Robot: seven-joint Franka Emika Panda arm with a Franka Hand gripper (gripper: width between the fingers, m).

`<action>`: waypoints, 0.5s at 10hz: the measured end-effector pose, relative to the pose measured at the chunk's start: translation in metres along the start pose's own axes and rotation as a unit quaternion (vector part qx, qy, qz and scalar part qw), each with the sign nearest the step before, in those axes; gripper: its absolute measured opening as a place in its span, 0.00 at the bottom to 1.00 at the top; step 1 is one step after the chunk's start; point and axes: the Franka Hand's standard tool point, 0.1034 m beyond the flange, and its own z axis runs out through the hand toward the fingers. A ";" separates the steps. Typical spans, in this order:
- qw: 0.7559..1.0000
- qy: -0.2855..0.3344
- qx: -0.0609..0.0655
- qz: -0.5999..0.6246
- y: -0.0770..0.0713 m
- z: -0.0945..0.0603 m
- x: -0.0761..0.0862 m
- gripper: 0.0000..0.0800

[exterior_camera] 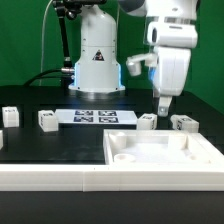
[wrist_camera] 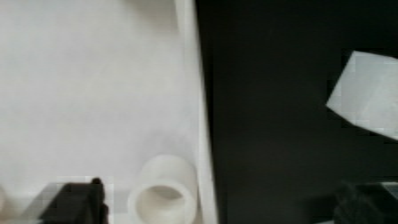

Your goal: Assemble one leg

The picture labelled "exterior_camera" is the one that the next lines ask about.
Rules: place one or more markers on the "black camera stand pole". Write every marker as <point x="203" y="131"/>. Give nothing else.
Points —
<point x="70" y="9"/>

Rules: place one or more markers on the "white marker sheet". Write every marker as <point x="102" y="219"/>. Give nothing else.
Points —
<point x="78" y="116"/>

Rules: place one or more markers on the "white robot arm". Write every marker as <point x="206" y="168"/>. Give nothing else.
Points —
<point x="97" y="72"/>

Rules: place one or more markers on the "white U-shaped obstacle fence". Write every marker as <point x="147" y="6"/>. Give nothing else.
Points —
<point x="130" y="177"/>

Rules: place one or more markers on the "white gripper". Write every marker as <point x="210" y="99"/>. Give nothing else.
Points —
<point x="171" y="41"/>

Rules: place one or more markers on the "white square tabletop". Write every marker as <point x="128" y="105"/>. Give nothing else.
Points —
<point x="161" y="147"/>

